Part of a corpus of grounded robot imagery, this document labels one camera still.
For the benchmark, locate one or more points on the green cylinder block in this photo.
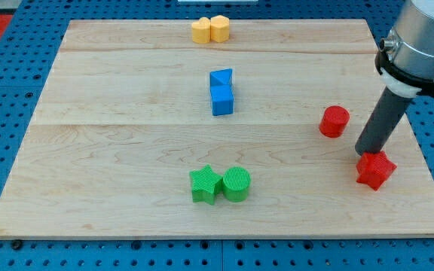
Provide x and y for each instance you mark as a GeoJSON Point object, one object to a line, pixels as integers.
{"type": "Point", "coordinates": [236, 184]}

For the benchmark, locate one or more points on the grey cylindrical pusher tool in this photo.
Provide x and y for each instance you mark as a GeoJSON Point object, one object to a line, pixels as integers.
{"type": "Point", "coordinates": [383, 120]}

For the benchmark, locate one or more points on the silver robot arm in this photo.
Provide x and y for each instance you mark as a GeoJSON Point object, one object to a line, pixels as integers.
{"type": "Point", "coordinates": [405, 59]}

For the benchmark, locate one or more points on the blue triangle block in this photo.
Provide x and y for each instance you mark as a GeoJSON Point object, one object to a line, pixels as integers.
{"type": "Point", "coordinates": [221, 77]}

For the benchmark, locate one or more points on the yellow hexagon block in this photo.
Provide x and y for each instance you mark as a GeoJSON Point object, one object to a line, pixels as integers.
{"type": "Point", "coordinates": [219, 28]}

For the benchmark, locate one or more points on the red cylinder block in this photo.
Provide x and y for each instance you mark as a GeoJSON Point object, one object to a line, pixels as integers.
{"type": "Point", "coordinates": [334, 121]}

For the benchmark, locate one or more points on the yellow heart block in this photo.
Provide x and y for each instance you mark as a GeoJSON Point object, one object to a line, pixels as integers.
{"type": "Point", "coordinates": [201, 31]}

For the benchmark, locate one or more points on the blue cube block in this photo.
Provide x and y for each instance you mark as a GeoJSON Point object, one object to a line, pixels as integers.
{"type": "Point", "coordinates": [222, 99]}

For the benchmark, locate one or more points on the red star block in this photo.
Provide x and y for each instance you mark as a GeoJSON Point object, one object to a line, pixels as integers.
{"type": "Point", "coordinates": [374, 169]}

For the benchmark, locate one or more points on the wooden board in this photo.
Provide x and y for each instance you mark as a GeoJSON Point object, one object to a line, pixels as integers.
{"type": "Point", "coordinates": [126, 113]}

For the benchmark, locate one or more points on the green star block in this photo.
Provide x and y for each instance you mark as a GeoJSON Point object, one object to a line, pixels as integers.
{"type": "Point", "coordinates": [205, 185]}

